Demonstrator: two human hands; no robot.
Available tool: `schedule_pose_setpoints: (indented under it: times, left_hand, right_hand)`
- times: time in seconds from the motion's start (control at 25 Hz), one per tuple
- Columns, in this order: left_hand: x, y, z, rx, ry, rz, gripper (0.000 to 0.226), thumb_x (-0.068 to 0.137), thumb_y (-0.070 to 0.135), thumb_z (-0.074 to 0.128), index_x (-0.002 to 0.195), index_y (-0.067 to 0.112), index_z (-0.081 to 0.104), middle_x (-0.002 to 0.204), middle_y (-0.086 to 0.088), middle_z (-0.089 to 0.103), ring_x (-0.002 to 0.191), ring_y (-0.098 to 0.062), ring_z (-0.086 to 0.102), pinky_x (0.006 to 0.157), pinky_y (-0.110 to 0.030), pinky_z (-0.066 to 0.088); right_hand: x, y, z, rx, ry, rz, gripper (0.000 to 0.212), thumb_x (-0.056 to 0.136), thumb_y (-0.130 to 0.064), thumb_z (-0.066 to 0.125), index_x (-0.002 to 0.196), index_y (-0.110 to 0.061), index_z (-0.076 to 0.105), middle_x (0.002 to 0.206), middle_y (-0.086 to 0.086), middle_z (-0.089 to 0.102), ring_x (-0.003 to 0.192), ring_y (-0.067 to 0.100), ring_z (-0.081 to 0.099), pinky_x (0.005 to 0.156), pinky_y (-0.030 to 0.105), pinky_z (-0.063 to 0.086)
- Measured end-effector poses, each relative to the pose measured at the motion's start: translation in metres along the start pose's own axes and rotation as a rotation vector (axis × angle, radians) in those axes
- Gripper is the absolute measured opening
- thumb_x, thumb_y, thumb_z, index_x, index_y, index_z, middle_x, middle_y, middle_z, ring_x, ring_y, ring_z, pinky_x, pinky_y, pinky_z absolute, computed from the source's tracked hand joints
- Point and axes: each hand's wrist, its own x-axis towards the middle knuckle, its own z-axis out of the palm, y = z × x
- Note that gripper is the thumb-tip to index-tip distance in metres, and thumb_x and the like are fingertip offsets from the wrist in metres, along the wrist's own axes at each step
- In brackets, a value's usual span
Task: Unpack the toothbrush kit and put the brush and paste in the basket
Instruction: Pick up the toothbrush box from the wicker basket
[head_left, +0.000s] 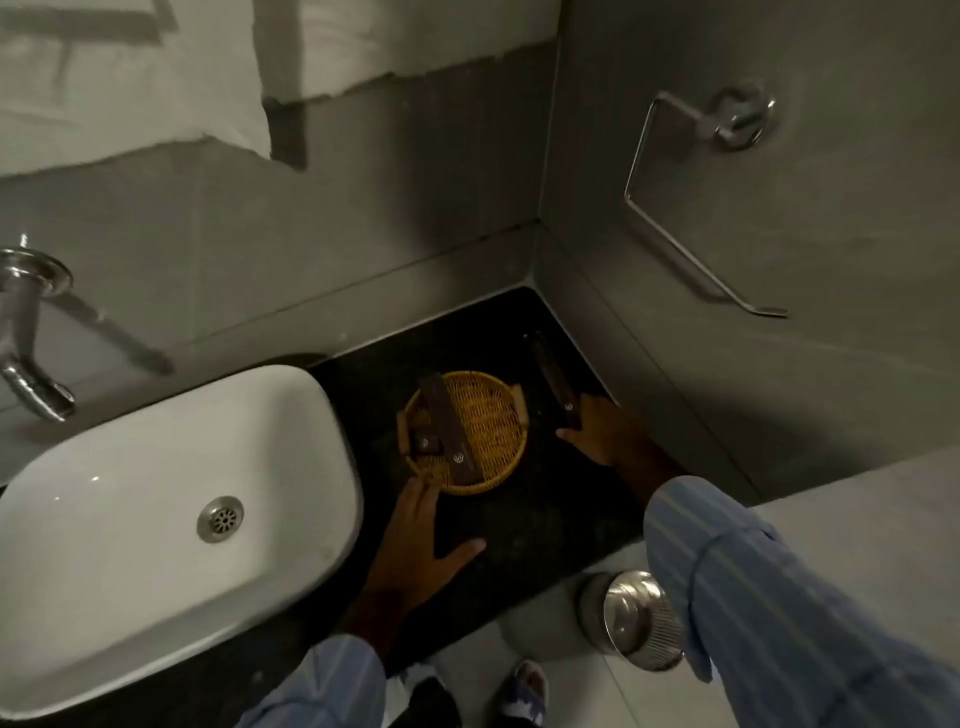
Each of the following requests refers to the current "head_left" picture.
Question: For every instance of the white ceramic wash basin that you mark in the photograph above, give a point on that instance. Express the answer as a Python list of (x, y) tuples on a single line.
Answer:
[(127, 540)]

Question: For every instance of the person's right hand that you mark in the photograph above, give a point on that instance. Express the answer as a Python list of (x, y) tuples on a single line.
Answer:
[(609, 439)]

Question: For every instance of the person's right forearm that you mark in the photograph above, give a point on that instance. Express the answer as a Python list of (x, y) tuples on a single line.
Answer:
[(780, 600)]

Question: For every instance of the person's right thumb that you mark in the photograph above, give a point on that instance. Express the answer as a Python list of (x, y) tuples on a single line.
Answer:
[(573, 434)]

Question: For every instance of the small dark box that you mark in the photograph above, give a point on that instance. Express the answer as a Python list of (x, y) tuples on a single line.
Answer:
[(426, 444)]

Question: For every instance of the dark long box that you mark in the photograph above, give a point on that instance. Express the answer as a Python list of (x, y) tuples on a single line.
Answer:
[(448, 427)]

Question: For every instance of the person's left thumb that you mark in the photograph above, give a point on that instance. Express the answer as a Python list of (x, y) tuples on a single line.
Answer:
[(461, 552)]

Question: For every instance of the chrome wall faucet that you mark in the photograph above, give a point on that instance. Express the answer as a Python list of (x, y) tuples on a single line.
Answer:
[(26, 330)]

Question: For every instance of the chrome basin drain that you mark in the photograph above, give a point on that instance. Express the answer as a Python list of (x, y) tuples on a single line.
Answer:
[(220, 519)]

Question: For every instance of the round woven basket tray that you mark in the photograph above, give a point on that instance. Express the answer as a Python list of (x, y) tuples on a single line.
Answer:
[(491, 427)]

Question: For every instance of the dark slim packet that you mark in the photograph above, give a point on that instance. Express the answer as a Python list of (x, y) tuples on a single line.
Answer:
[(550, 375)]

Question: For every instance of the steel waste bin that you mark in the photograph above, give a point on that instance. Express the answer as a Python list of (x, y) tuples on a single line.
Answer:
[(637, 619)]

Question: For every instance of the person's shoe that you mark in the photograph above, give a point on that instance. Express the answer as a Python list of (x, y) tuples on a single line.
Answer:
[(523, 697), (424, 697)]

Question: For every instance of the person's left hand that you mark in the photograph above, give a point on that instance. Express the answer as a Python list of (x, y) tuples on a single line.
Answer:
[(405, 547)]

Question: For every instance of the person's left forearm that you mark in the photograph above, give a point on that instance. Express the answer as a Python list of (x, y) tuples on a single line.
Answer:
[(330, 675)]

